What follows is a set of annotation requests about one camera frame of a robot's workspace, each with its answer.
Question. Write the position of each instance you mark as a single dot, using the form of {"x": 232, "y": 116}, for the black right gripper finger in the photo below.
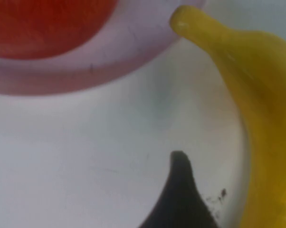
{"x": 178, "y": 204}

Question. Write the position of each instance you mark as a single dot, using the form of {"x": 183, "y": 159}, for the yellow plastic banana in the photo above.
{"x": 264, "y": 95}

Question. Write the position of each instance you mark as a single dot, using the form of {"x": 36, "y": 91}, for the red plastic apple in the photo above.
{"x": 38, "y": 26}

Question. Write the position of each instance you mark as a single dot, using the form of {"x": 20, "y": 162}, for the pink round plate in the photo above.
{"x": 109, "y": 71}

